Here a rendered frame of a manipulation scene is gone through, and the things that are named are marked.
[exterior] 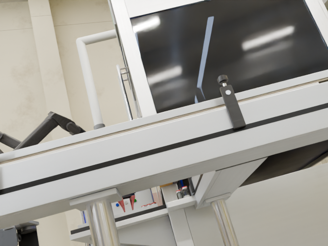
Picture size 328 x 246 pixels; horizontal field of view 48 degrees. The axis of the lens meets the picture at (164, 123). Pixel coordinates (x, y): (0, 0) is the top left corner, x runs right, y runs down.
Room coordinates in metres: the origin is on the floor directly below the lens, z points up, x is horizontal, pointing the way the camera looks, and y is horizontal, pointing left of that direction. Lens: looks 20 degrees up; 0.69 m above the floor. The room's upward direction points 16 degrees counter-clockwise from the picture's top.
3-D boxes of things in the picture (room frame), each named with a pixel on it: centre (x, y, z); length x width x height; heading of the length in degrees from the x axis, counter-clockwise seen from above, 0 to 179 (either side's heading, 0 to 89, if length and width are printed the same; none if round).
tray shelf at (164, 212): (1.84, 0.27, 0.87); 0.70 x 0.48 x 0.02; 5
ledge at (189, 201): (1.43, 0.01, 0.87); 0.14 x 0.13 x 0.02; 95
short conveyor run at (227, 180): (1.17, -0.11, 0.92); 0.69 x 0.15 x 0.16; 5
